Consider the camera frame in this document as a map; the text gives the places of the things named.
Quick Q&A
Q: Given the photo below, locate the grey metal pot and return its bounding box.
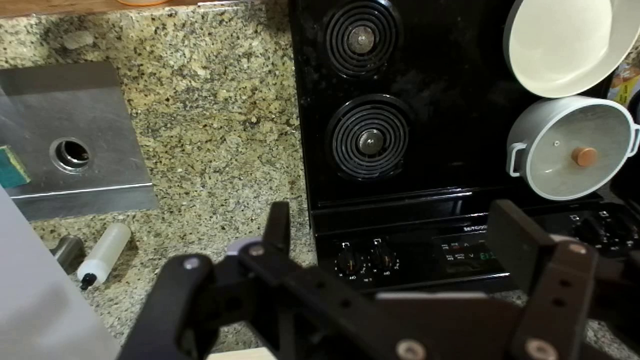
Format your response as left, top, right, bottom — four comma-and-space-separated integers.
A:
506, 93, 640, 204

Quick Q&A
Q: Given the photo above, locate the black electric stove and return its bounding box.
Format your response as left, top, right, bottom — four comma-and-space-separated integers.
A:
285, 0, 640, 297

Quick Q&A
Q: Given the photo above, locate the stainless steel sink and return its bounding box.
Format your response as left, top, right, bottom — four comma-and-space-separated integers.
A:
0, 61, 162, 221

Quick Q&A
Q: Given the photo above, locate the colourful printed packet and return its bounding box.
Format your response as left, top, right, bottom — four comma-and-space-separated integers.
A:
605, 61, 640, 107

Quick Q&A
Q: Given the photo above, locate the white soap bottle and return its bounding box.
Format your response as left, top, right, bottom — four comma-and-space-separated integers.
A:
75, 219, 133, 292

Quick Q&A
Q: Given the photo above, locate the pale grey cutting board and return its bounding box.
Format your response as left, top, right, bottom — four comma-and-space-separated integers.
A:
0, 186, 121, 360

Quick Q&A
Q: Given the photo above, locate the white cooking pan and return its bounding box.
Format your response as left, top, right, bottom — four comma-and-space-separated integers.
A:
501, 0, 640, 100

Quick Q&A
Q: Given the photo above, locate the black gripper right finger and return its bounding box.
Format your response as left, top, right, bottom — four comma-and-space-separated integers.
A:
484, 198, 640, 360

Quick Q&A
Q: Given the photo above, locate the grey lid with brown knob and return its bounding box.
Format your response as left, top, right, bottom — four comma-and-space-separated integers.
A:
523, 105, 634, 201

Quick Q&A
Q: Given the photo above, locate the steel kitchen faucet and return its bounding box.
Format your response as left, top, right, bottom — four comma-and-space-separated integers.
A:
48, 234, 88, 276

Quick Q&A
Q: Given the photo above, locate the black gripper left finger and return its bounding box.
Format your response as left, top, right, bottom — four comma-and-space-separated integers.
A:
117, 200, 416, 360

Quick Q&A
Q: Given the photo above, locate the teal sponge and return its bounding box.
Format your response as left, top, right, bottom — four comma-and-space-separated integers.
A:
0, 144, 32, 189

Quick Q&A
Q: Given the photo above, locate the black coil burner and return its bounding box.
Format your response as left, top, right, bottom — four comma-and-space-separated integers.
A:
321, 0, 403, 78
326, 93, 416, 182

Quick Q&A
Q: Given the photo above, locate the black stove knob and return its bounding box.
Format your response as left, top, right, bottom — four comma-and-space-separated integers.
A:
330, 240, 366, 283
366, 235, 403, 279

